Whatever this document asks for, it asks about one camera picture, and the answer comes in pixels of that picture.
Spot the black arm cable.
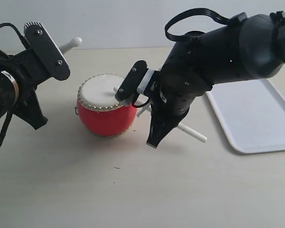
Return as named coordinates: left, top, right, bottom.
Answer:
left=0, top=22, right=30, bottom=155
left=164, top=8, right=249, bottom=43

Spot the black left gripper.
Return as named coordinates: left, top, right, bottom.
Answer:
left=0, top=44, right=50, bottom=130

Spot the small red drum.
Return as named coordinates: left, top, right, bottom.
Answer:
left=76, top=74, right=137, bottom=137

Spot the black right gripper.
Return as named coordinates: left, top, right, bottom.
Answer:
left=146, top=31, right=213, bottom=149

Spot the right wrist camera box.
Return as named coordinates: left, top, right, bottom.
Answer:
left=114, top=60, right=158, bottom=108

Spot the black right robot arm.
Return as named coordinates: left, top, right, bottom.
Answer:
left=146, top=8, right=285, bottom=148

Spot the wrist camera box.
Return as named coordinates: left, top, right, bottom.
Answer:
left=114, top=60, right=158, bottom=108
left=24, top=21, right=70, bottom=81

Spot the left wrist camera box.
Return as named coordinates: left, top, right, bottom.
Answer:
left=24, top=21, right=70, bottom=81

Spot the white plastic tray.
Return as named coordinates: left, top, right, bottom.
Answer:
left=206, top=79, right=285, bottom=154

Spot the white drumstick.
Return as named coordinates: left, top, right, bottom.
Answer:
left=59, top=37, right=82, bottom=55
left=113, top=87, right=208, bottom=144

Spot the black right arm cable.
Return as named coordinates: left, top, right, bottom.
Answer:
left=164, top=8, right=249, bottom=43

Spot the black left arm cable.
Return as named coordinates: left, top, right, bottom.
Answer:
left=0, top=22, right=30, bottom=155

